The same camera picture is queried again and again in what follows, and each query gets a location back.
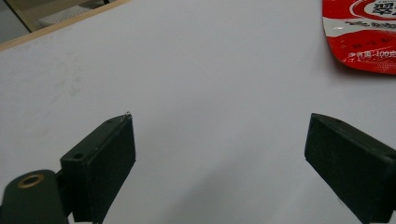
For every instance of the red and white sauce packet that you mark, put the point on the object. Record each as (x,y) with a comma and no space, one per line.
(367,53)

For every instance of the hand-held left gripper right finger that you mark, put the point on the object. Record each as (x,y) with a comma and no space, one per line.
(348,168)

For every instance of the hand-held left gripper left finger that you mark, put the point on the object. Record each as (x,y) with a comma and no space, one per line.
(99,168)

